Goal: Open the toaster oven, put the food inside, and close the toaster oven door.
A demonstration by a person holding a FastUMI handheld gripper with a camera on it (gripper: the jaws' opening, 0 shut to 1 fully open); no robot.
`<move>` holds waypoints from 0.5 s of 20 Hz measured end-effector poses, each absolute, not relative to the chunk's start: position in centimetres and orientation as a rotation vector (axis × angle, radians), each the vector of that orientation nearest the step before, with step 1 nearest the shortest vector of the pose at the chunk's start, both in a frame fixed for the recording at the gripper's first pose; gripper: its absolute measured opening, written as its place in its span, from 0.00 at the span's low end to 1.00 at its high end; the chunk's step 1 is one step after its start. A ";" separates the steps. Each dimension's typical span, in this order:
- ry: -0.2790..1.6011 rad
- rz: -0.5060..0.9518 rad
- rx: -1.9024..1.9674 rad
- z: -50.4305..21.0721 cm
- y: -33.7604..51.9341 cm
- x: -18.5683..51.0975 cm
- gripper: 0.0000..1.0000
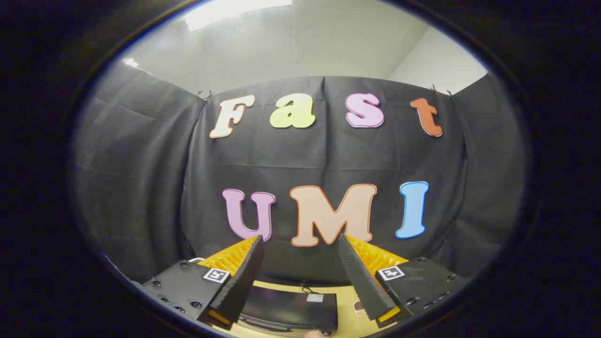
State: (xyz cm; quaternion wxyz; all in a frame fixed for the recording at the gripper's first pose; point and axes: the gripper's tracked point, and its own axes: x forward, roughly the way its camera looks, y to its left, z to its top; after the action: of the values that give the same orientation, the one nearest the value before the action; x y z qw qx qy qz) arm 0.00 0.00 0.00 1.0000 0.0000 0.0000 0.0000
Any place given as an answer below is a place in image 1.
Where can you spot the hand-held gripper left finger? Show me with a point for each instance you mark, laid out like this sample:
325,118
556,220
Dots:
244,277

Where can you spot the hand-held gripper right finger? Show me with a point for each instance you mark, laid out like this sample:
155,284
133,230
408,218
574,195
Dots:
359,277

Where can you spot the black toaster oven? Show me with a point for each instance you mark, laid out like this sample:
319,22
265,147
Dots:
291,307

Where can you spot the black backdrop cloth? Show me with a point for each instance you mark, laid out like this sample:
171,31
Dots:
328,159

